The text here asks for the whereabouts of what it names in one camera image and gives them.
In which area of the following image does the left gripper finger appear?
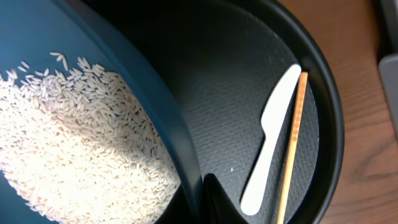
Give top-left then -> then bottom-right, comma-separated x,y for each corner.
202,174 -> 248,224

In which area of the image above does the pile of white rice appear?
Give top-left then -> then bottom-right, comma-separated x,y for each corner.
1,52 -> 180,223

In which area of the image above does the blue plate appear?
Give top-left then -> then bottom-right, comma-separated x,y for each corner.
1,1 -> 203,223

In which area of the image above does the wooden chopstick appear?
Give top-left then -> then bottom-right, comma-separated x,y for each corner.
276,72 -> 308,224

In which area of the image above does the white plastic knife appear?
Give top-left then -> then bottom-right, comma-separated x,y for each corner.
240,64 -> 302,216

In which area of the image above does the round black tray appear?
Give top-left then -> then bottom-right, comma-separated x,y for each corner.
88,1 -> 344,223

